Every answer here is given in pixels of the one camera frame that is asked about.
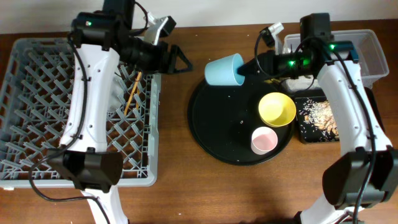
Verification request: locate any blue cup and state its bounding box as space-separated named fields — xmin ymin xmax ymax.
xmin=205 ymin=54 xmax=245 ymax=86

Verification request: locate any wooden chopstick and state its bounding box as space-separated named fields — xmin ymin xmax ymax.
xmin=135 ymin=72 xmax=142 ymax=110
xmin=124 ymin=72 xmax=142 ymax=115

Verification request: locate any grey round plate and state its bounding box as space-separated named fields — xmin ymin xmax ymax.
xmin=108 ymin=75 xmax=124 ymax=112

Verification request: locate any yellow bowl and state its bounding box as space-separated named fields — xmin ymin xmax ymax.
xmin=257 ymin=92 xmax=297 ymax=128

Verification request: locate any peanut shells and rice waste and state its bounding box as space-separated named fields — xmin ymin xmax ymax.
xmin=303 ymin=99 xmax=340 ymax=141

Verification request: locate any pink cup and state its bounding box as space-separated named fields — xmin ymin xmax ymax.
xmin=251 ymin=126 xmax=278 ymax=155

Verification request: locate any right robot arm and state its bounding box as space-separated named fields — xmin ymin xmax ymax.
xmin=238 ymin=37 xmax=397 ymax=223

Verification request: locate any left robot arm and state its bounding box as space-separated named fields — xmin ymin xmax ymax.
xmin=47 ymin=12 xmax=184 ymax=223

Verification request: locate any grey plastic dishwasher rack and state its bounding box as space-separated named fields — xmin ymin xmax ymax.
xmin=1 ymin=38 xmax=161 ymax=190

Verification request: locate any round black tray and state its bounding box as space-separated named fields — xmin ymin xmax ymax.
xmin=187 ymin=78 xmax=295 ymax=166

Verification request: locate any black rectangular bin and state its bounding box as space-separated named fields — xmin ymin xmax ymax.
xmin=294 ymin=86 xmax=386 ymax=144

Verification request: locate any clear plastic bin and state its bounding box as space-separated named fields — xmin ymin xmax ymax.
xmin=282 ymin=29 xmax=389 ymax=94

